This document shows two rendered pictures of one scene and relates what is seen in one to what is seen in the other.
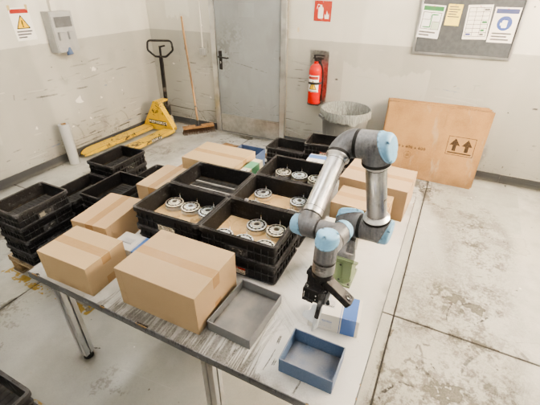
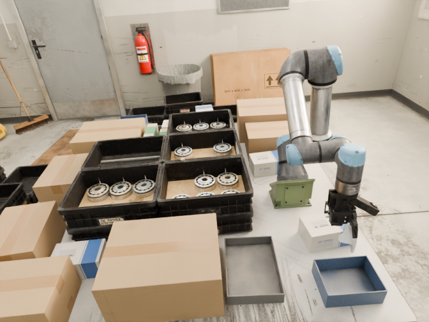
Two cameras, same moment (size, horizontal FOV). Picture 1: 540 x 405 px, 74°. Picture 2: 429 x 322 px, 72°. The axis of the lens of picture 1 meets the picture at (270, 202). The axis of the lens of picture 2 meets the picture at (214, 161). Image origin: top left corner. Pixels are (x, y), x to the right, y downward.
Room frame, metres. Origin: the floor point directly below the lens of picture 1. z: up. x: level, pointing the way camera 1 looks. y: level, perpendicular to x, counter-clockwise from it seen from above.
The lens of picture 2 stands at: (0.43, 0.53, 1.69)
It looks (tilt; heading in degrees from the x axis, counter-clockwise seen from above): 32 degrees down; 334
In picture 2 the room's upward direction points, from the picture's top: 4 degrees counter-clockwise
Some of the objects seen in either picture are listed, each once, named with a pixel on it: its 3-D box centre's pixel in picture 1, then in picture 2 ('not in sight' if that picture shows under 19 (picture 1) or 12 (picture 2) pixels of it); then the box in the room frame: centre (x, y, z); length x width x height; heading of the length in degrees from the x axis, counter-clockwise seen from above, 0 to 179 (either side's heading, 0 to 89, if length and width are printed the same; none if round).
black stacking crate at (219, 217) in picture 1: (250, 231); (205, 187); (1.43, 0.09, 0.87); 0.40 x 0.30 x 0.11; 65
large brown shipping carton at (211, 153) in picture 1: (219, 167); (112, 143); (2.26, 0.35, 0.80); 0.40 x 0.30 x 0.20; 64
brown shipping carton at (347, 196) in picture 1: (361, 210); (270, 140); (1.74, -0.52, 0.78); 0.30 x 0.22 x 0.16; 62
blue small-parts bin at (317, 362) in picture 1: (312, 358); (346, 280); (0.82, -0.15, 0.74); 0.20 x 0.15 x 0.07; 64
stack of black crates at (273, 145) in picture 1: (288, 160); (149, 126); (3.42, -0.19, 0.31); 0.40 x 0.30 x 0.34; 64
